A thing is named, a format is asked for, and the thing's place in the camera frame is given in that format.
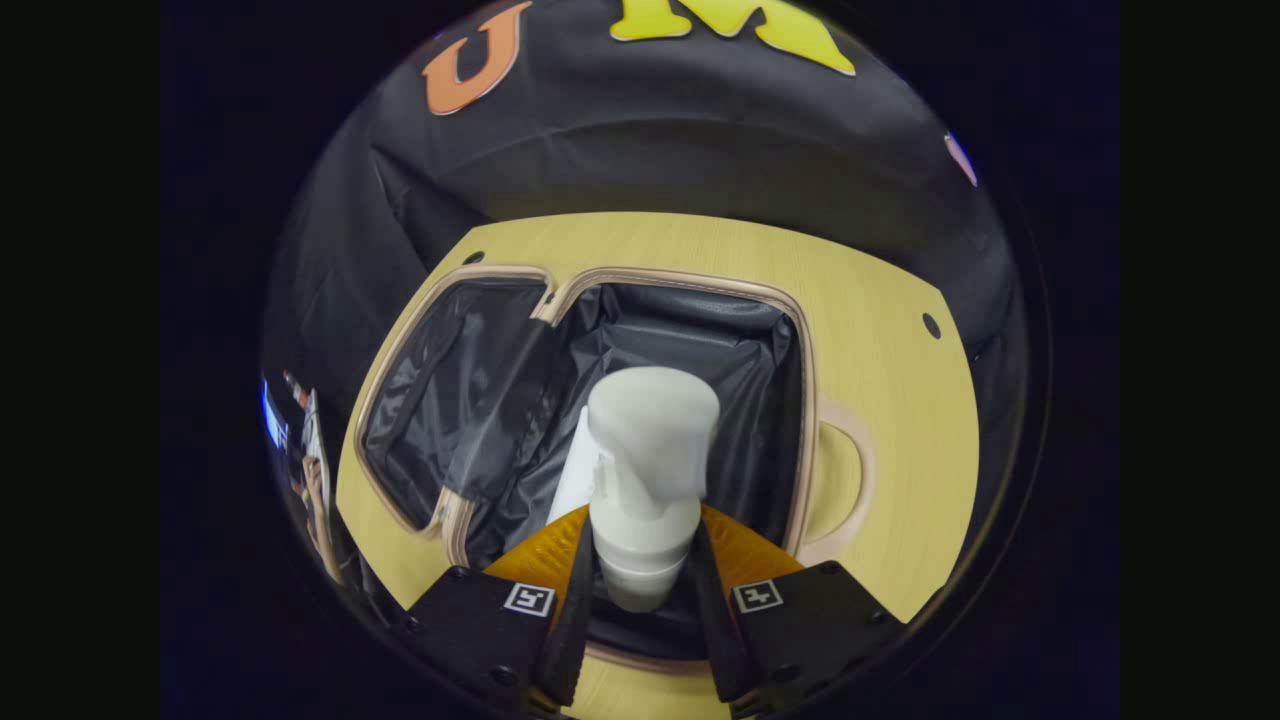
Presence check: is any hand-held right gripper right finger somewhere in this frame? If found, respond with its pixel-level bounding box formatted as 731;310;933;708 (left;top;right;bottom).
690;503;909;719

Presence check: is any white pump bottle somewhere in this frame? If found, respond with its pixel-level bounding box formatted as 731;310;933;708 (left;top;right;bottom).
585;366;721;613

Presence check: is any white and blue equipment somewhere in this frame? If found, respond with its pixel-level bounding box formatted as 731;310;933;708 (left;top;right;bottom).
262;370;346;586

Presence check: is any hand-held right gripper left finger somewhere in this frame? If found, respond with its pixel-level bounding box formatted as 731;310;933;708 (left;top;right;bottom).
395;503;598;716

